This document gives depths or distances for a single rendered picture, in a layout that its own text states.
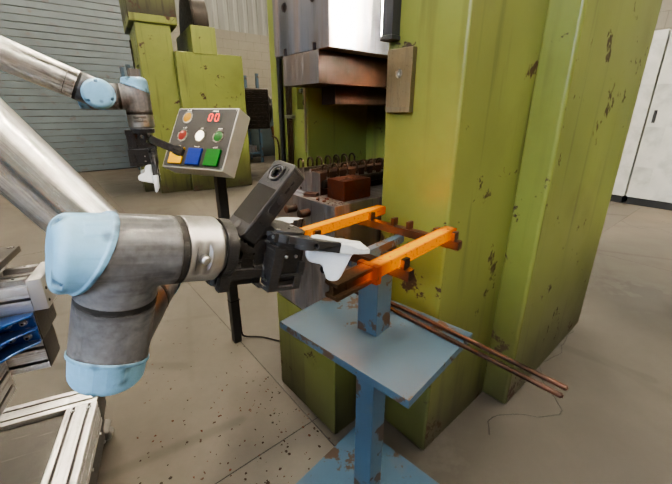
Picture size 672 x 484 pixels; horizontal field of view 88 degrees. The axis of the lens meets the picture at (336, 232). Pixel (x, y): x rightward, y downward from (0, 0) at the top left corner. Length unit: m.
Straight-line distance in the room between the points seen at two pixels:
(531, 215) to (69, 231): 1.32
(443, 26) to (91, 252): 0.93
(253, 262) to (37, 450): 1.20
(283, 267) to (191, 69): 5.50
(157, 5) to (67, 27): 3.31
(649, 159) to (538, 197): 4.71
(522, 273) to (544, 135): 0.50
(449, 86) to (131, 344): 0.90
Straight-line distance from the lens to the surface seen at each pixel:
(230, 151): 1.53
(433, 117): 1.05
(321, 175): 1.20
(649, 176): 6.09
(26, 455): 1.56
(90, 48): 9.00
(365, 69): 1.32
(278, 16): 1.38
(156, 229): 0.38
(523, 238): 1.45
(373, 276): 0.62
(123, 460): 1.69
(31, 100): 8.87
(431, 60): 1.07
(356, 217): 0.93
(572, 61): 1.38
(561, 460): 1.71
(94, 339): 0.42
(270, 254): 0.45
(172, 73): 5.94
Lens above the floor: 1.19
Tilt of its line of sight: 19 degrees down
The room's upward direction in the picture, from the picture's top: straight up
